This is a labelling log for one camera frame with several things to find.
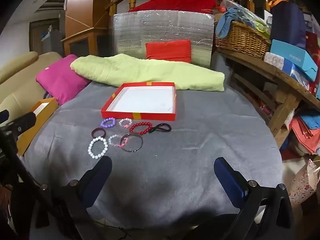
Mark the blue cloth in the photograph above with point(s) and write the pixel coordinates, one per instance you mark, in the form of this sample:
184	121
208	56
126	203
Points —
228	20

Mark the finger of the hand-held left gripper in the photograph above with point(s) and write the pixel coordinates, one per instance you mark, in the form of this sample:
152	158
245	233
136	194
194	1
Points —
23	121
3	116

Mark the wicker basket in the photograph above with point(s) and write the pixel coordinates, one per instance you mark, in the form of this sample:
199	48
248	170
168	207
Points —
240	40

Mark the stack of folded paper bags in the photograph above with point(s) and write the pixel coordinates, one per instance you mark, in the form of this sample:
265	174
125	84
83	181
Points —
302	130

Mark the red cushion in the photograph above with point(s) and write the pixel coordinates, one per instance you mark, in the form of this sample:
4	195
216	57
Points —
170	51

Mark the red paper bag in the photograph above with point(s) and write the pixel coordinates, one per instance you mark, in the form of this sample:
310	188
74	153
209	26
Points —
312	45

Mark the magenta pillow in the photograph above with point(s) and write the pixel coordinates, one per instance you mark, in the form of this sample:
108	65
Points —
60	80

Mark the navy blue bag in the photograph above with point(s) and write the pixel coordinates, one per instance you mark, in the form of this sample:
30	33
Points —
287	25

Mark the wooden cabinet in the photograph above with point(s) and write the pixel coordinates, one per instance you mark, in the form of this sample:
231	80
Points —
82	5

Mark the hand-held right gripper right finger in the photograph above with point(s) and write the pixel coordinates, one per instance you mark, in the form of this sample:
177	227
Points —
228	180

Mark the grey blanket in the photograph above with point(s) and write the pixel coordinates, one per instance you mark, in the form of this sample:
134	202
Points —
187	155

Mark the red cardboard box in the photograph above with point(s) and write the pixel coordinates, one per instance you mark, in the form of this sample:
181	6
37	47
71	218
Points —
150	117

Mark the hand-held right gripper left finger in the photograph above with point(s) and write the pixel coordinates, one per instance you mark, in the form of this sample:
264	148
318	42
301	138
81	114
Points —
100	175

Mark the beige sofa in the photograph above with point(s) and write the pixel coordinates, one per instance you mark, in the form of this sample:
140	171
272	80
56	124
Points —
15	90

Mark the red cloth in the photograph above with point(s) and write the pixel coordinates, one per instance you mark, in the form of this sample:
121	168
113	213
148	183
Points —
180	0

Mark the wooden bench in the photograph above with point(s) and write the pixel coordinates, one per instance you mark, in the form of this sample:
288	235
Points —
285	105

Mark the blue cardboard box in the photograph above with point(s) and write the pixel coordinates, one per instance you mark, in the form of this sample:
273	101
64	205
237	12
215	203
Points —
290	55

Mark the yellow green plastic bag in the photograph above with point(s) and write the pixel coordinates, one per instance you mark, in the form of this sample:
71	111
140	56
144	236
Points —
260	25

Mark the brown louvered door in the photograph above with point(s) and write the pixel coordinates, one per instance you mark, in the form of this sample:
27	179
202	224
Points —
36	37

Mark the light green blanket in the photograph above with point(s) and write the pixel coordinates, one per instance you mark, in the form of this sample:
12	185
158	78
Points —
150	70

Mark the silver foil insulation bag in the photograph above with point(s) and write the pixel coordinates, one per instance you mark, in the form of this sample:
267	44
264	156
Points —
130	35

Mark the dark metal bangle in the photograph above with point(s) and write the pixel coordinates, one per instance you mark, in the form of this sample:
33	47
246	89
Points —
131	134

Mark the white floral box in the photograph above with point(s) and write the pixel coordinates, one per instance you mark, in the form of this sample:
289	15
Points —
273	60

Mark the floral gift bag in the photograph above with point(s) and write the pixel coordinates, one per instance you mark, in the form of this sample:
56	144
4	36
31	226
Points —
300	185

